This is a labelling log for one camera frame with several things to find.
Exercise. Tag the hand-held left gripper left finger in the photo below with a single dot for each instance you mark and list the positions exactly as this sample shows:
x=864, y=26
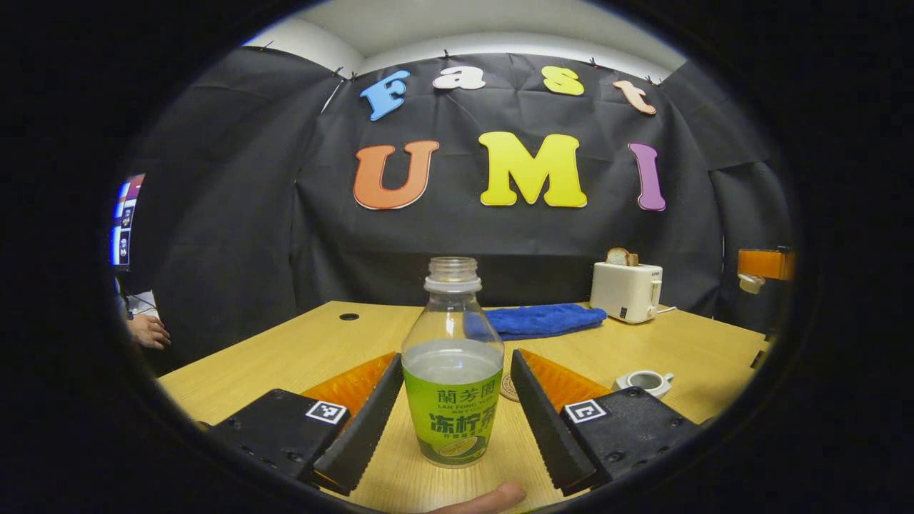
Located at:
x=360, y=432

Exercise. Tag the white toaster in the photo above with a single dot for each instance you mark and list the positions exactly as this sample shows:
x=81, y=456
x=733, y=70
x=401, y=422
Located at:
x=621, y=293

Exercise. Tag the blue towel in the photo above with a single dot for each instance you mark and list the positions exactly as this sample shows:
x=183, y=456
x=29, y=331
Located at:
x=550, y=321

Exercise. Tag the bread slice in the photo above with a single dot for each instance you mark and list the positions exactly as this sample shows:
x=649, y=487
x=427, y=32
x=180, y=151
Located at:
x=620, y=257

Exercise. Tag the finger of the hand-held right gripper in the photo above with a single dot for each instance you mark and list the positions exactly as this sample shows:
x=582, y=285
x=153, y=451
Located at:
x=764, y=264

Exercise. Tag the white teacup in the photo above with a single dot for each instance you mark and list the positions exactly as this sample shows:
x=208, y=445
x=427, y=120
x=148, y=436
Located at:
x=646, y=380

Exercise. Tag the white side table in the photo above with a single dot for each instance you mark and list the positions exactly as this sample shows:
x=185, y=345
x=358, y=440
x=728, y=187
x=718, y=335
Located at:
x=145, y=301

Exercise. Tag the computer monitor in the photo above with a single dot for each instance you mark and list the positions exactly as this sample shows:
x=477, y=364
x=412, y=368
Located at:
x=125, y=221

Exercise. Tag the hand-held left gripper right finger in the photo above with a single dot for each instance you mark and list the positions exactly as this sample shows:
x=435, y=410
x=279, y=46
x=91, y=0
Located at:
x=546, y=425

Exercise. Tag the green label water bottle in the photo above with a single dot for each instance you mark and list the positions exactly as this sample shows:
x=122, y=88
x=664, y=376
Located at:
x=451, y=421

